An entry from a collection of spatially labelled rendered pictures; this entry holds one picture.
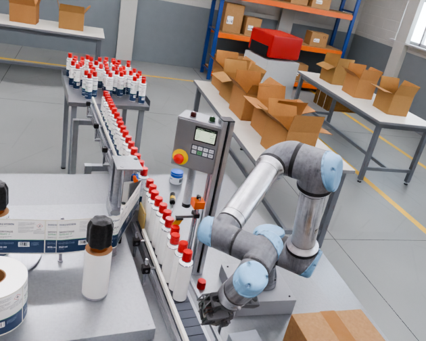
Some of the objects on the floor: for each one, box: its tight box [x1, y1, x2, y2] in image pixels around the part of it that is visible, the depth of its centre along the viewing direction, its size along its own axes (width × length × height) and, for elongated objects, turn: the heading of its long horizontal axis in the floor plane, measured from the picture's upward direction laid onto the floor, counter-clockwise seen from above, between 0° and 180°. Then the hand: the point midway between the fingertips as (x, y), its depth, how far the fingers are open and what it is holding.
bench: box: [294, 70, 426, 185], centre depth 609 cm, size 220×80×78 cm, turn 173°
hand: (212, 319), depth 131 cm, fingers closed
